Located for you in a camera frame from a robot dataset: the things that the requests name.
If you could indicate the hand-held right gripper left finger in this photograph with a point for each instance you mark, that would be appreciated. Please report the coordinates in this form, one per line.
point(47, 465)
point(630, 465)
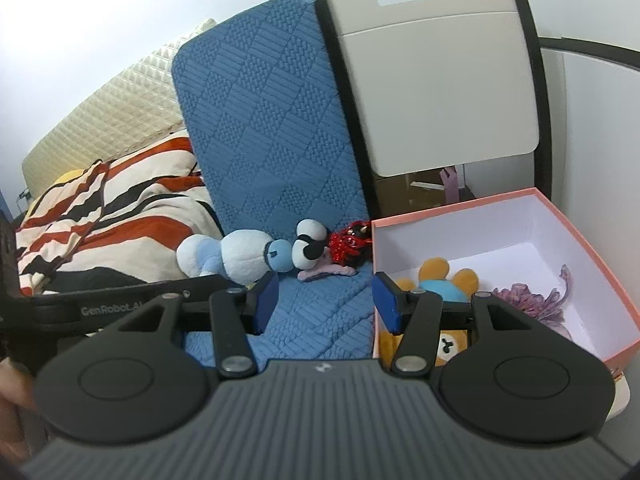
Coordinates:
point(267, 302)

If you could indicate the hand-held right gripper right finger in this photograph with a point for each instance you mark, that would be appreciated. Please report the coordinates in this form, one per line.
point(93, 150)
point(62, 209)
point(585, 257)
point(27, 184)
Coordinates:
point(385, 305)

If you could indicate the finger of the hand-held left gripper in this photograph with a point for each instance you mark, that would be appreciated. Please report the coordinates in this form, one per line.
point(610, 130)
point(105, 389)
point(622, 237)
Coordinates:
point(100, 307)

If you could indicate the white and blue duck plush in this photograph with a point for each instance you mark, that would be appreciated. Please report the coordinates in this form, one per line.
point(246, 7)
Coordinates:
point(240, 255)

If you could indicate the pink furry plush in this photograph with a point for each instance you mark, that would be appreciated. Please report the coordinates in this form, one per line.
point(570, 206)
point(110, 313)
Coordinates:
point(325, 272)

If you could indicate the pink cardboard box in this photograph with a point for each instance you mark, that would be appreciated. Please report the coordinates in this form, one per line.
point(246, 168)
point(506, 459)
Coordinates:
point(500, 230)

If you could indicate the person's left hand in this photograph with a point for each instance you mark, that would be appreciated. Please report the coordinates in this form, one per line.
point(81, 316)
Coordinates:
point(15, 385)

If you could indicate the brown bear plush blue hat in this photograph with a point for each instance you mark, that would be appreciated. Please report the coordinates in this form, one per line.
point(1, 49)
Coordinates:
point(445, 285)

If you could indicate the red sequin ornament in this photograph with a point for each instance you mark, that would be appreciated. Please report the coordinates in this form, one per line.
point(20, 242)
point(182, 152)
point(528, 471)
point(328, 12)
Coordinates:
point(347, 246)

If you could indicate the black and white mouse plush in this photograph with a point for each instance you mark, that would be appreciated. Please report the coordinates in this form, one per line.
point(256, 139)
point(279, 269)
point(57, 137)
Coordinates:
point(309, 245)

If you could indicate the striped orange black blanket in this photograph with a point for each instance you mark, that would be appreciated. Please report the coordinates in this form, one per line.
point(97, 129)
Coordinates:
point(115, 220)

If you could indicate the brown cardboard box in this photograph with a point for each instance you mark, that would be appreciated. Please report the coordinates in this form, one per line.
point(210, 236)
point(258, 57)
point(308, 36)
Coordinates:
point(400, 195)

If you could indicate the purple paper carton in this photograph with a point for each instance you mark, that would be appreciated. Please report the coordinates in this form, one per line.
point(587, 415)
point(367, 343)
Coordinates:
point(451, 182)

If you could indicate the purple ribbon flower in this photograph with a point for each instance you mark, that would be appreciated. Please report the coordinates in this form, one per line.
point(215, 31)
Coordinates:
point(530, 300)

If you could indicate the blue quilted cushion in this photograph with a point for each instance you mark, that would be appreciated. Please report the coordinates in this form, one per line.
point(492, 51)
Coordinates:
point(270, 135)

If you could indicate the cream quilted headboard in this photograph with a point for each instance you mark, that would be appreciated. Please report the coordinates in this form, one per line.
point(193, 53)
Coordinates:
point(110, 105)

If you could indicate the white board black edge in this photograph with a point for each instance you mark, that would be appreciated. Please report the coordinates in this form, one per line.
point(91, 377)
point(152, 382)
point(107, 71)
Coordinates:
point(595, 135)

